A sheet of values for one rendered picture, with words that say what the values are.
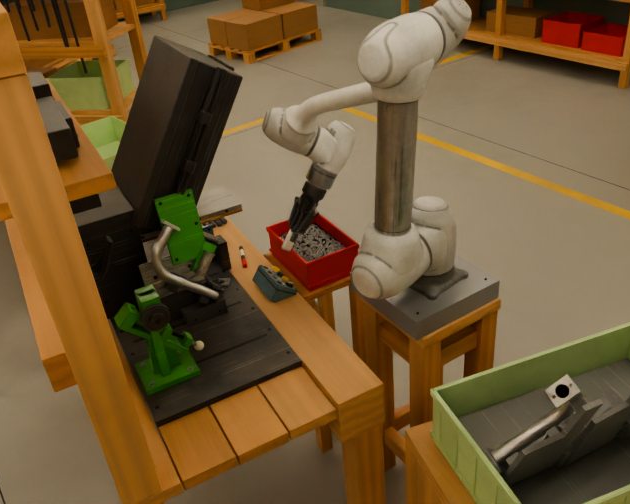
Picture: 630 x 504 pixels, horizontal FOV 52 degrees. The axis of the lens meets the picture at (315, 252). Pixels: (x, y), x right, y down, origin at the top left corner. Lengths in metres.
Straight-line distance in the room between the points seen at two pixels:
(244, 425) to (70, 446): 1.51
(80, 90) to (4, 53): 3.62
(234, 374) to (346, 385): 0.31
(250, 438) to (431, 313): 0.65
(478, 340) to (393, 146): 0.82
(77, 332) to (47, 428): 1.96
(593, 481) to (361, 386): 0.58
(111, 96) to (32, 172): 3.43
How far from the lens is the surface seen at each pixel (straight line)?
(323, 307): 2.68
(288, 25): 8.31
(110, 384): 1.37
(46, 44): 4.68
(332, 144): 2.00
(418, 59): 1.52
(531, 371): 1.77
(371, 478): 1.98
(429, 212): 1.88
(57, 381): 1.46
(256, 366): 1.82
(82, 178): 1.48
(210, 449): 1.66
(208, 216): 2.11
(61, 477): 2.99
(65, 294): 1.24
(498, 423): 1.72
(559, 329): 3.40
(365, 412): 1.76
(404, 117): 1.58
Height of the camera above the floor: 2.10
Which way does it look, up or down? 32 degrees down
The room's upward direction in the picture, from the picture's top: 6 degrees counter-clockwise
